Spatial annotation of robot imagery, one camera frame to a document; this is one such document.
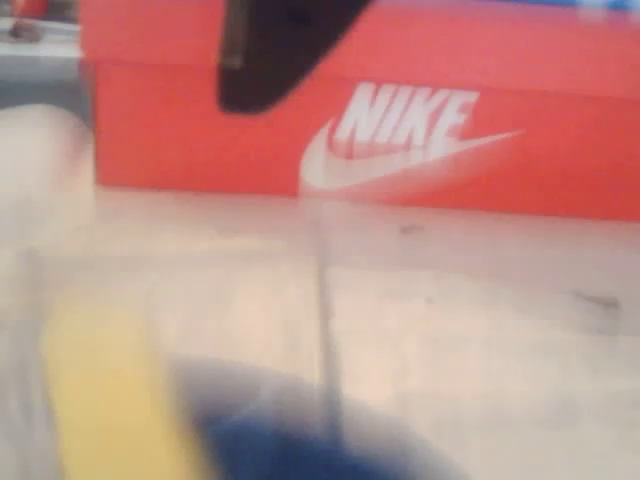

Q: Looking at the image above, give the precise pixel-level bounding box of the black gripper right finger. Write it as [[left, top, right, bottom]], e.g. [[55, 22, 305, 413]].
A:
[[216, 0, 372, 116]]

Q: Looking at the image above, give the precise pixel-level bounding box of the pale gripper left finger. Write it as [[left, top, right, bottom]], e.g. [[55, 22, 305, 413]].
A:
[[0, 103, 99, 321]]

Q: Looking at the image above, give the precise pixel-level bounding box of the small yellow block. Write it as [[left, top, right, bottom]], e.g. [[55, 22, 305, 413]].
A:
[[42, 294, 206, 480]]

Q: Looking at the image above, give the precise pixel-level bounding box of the red object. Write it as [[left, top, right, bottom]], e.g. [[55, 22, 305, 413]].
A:
[[78, 0, 640, 222]]

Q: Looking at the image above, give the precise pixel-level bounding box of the blue plastic cup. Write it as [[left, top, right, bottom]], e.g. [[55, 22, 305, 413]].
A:
[[169, 353, 476, 480]]

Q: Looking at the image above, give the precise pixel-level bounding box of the white cloth with striped border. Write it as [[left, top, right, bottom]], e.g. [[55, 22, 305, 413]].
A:
[[0, 184, 640, 480]]

